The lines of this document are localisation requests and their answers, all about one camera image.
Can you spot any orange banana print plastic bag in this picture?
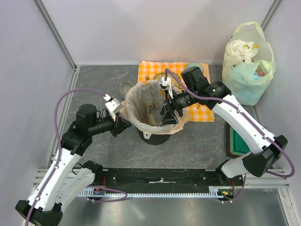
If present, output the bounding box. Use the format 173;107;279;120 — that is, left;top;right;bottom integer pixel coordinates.
120;80;190;135

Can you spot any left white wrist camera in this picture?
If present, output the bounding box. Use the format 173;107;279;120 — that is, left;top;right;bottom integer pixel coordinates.
103;94;123;121

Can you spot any green square dish black rim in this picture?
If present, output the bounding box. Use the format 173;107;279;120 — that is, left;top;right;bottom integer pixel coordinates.
225;123;250;158

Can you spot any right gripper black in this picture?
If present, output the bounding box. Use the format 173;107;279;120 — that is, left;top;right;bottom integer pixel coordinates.
159;87;198;127

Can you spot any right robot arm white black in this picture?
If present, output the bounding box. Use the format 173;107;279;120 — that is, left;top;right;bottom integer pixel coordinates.
158;66;288;186

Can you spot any black plastic trash bin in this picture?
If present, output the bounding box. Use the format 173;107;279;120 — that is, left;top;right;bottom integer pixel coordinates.
137;129;171;145

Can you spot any yellow white checkered cloth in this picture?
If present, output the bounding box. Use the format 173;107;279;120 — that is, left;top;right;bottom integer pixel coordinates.
137;61;214;122

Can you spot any green plastic bag of trash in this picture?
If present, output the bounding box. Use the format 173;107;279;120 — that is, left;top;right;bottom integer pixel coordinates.
222;22;276;106

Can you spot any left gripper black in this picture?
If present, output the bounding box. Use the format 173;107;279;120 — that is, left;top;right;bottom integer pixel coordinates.
88;112;132;137

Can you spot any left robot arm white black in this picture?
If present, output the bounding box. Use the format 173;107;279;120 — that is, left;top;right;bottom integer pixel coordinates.
16;100;131;226

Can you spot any light blue ceramic bowl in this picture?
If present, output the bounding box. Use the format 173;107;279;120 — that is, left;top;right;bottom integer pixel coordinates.
185;63;204;72

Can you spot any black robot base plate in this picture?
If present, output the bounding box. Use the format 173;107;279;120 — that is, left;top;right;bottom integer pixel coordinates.
92;168;243;192

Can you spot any woven bamboo tray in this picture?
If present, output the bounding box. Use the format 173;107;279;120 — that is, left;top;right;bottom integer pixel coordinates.
153;72;166;81

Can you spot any striped ceramic cup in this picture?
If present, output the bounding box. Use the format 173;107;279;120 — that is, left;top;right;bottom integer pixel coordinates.
119;81;134;99

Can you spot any grey slotted cable duct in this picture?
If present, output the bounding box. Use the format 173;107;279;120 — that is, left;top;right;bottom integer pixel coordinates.
77;187;234;199

